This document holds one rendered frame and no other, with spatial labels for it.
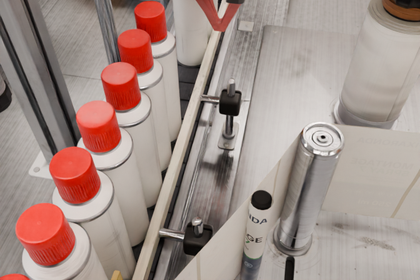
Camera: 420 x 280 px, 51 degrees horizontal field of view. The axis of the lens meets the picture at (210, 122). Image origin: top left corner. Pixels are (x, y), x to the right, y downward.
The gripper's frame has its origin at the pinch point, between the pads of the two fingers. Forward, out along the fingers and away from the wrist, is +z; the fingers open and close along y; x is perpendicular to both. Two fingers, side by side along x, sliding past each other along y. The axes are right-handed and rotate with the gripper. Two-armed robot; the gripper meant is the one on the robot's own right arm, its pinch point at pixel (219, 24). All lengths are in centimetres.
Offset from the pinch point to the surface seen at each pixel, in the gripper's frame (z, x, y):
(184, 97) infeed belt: 13.8, 5.1, -0.4
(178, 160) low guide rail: 10.2, 2.4, -14.8
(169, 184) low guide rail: 10.2, 2.7, -18.4
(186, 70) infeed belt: 13.9, 6.2, 5.5
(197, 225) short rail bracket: 7.0, -2.2, -24.8
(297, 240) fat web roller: 10.3, -12.8, -22.7
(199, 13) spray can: 3.6, 4.2, 7.0
